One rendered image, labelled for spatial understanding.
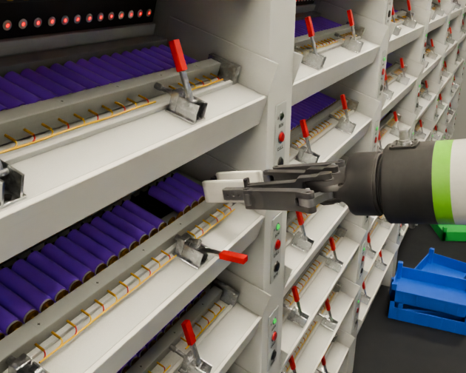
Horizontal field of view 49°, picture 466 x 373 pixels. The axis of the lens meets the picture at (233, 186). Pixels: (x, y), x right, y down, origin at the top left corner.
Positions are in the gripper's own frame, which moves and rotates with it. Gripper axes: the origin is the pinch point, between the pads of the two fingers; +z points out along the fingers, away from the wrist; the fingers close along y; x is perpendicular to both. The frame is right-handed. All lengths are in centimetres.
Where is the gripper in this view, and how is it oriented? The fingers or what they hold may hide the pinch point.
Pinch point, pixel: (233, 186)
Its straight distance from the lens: 69.8
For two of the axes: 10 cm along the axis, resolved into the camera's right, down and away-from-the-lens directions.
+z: -8.7, 0.2, 5.0
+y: -4.7, 3.3, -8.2
